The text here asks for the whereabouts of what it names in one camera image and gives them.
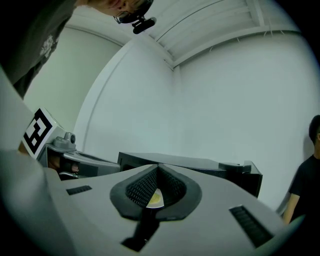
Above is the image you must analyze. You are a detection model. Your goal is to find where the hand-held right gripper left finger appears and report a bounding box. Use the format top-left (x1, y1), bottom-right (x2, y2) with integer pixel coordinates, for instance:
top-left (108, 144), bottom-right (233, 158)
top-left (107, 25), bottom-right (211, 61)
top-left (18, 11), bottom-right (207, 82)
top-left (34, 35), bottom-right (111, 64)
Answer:
top-left (49, 163), bottom-right (160, 256)

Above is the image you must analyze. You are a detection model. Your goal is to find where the person's head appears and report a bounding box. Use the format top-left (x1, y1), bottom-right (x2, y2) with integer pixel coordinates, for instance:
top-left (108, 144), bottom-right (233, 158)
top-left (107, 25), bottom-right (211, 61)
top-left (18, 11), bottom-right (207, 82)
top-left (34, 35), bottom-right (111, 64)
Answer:
top-left (76, 0), bottom-right (155, 20)

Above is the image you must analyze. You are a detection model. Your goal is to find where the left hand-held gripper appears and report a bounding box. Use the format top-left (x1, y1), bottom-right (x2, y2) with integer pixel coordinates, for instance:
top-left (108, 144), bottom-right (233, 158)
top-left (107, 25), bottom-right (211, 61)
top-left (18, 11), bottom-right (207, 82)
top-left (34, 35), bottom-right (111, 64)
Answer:
top-left (21, 107), bottom-right (121, 181)

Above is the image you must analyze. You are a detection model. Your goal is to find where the person's black clothing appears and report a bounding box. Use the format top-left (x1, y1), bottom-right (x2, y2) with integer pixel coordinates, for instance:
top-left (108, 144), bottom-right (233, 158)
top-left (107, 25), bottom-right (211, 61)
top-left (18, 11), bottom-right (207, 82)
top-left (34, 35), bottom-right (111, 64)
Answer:
top-left (0, 0), bottom-right (77, 100)

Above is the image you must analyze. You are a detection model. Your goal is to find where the black mini fridge cabinet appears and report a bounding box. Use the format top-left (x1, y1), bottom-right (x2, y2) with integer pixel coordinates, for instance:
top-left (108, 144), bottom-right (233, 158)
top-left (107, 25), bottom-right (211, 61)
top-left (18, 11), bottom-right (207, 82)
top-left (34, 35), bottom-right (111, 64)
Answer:
top-left (117, 151), bottom-right (264, 200)

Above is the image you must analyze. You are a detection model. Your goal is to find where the black head camera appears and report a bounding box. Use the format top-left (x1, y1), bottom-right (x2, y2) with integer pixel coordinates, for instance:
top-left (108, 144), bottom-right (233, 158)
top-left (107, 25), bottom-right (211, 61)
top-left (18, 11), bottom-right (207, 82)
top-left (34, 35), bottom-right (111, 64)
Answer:
top-left (113, 9), bottom-right (158, 35)

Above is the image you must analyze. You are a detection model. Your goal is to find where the person's left hand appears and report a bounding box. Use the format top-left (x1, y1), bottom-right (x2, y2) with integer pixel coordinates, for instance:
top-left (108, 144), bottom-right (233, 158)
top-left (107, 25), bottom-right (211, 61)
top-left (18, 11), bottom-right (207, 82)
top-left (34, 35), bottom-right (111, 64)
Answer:
top-left (47, 153), bottom-right (80, 176)

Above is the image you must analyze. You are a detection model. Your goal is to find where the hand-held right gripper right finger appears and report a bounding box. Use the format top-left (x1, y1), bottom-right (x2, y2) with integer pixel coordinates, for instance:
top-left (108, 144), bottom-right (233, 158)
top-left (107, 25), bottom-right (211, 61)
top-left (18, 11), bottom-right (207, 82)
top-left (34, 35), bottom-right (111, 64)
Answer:
top-left (139, 163), bottom-right (306, 256)

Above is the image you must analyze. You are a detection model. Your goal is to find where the white plate with noodles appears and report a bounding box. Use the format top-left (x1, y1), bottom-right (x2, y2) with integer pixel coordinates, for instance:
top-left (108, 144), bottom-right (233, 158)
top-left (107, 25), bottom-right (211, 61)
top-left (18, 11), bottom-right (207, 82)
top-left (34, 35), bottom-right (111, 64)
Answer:
top-left (146, 187), bottom-right (165, 209)

